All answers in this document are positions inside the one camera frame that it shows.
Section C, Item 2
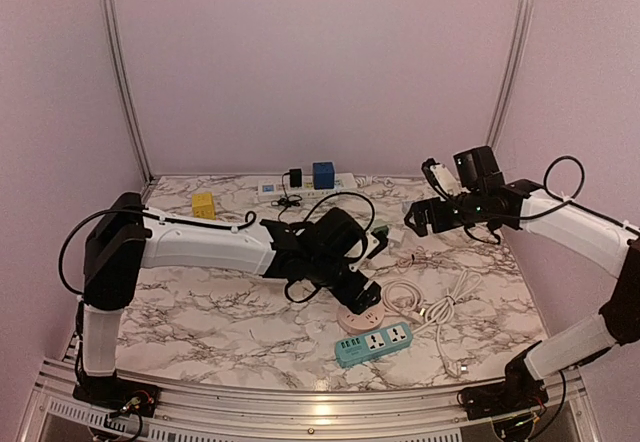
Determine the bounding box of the pink round power socket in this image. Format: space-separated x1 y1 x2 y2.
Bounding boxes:
336 304 385 335

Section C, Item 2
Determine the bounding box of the white USB charger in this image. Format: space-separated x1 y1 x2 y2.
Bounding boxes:
388 233 403 247

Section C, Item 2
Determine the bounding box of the yellow cube power socket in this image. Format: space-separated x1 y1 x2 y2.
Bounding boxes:
191 192 216 220

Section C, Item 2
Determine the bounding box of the pink USB cable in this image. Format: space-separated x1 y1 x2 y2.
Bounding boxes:
394 246 436 269

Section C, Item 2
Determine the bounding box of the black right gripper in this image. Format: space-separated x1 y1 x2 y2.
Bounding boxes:
403 190 484 237

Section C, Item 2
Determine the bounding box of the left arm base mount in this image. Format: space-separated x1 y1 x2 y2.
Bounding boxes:
73 370 160 417

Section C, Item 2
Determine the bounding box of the aluminium frame post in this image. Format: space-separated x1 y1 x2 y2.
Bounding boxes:
100 0 154 186
485 0 535 155

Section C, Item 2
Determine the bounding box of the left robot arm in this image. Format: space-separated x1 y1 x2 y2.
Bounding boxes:
70 192 388 407

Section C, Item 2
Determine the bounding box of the green cube plug adapter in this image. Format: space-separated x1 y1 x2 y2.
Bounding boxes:
371 221 389 237

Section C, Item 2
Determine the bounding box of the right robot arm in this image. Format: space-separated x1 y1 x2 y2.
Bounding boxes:
405 146 639 410

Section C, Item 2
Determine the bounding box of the black power adapter with cable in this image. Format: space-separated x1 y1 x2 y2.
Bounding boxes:
271 168 302 211

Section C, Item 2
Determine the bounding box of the blue cube power socket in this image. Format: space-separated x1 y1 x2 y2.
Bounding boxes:
312 162 335 190

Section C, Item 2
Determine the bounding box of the teal power strip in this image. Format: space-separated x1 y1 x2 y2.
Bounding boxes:
334 322 413 368

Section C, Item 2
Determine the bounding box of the right aluminium frame post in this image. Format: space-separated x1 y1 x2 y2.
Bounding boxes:
485 0 535 155

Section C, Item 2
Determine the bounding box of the white multicolour power strip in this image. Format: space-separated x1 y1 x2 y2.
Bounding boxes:
257 173 357 202

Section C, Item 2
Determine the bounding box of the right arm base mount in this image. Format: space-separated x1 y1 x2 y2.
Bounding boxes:
457 342 549 420

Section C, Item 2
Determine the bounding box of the white teal strip cable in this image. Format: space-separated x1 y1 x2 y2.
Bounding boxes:
412 269 483 378

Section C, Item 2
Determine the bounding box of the aluminium front rail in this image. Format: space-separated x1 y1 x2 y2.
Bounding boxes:
16 358 601 441

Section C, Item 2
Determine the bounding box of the left aluminium frame post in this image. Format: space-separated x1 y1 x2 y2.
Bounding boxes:
100 0 154 186

